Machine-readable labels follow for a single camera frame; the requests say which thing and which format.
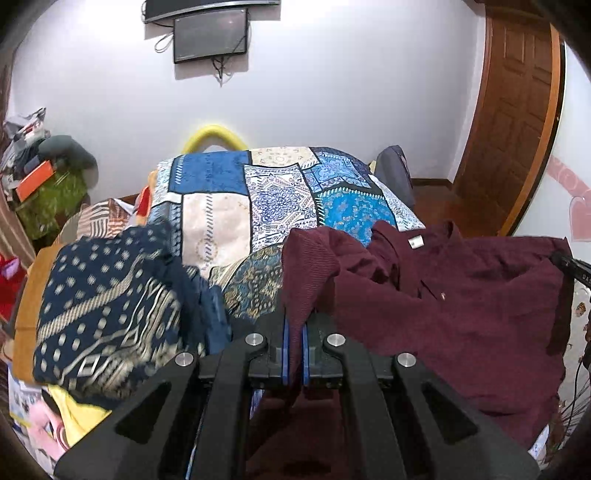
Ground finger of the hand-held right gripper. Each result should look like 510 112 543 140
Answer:
551 251 591 284

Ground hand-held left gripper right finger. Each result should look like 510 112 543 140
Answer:
301 313 541 480

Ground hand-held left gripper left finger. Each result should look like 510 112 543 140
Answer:
54 314 291 480

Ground maroon button shirt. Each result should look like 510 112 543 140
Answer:
245 220 575 480

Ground floral bed sheet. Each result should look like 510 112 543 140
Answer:
540 277 591 462

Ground folded blue jeans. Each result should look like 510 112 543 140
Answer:
185 265 232 356

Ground white sliding wardrobe door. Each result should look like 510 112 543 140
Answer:
512 46 591 241

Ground blue patchwork quilt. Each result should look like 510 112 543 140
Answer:
148 147 426 319

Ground brown wooden door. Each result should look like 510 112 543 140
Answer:
455 14 561 236

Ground navy patterned cloth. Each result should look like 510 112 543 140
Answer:
33 224 208 402

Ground yellow cloth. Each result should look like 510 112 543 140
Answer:
48 385 112 446

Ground striped beige cloth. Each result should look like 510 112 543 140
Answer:
60 198 148 241

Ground pink printed cloth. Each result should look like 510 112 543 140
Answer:
9 369 70 462

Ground orange cloth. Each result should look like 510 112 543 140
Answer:
13 247 63 384

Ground grey cushion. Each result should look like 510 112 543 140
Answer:
39 135 98 169

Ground orange box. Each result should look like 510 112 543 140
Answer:
16 161 55 202

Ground pile of mixed clutter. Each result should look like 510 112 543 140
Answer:
0 108 49 185

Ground pink heart wall sticker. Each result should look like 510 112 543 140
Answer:
549 157 591 241

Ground small black wall monitor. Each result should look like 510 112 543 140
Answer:
173 8 251 64

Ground black monitor cable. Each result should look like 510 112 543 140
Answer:
154 32 232 86

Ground black wall television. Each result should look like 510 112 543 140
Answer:
141 0 281 24

